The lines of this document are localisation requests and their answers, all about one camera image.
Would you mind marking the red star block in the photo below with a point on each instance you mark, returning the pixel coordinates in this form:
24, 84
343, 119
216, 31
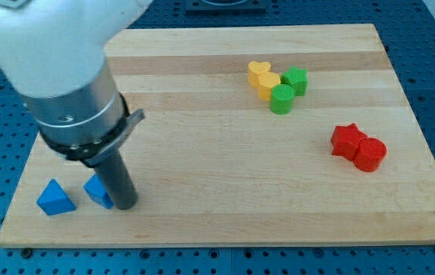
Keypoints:
345, 140

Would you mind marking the red cylinder block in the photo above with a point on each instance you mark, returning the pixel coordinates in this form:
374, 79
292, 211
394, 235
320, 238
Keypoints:
371, 152

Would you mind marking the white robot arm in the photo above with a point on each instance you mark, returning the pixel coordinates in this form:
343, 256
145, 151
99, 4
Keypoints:
53, 54

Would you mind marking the yellow hexagon block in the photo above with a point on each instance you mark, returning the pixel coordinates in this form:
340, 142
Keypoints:
266, 82

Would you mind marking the green star block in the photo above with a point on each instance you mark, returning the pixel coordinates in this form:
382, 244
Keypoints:
297, 79

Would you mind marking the green cylinder block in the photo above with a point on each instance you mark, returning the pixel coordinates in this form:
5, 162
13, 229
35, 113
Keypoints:
282, 97

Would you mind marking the wooden board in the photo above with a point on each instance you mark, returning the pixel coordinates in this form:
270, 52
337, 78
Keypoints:
215, 167

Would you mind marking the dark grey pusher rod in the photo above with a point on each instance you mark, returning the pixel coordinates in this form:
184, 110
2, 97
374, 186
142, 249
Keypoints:
115, 178

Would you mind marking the yellow heart block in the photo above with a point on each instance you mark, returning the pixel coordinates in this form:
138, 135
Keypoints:
255, 70

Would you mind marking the blue triangle block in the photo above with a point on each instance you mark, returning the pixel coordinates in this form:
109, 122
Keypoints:
53, 200

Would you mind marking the blue cube block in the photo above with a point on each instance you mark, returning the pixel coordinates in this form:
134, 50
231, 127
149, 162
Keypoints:
97, 192

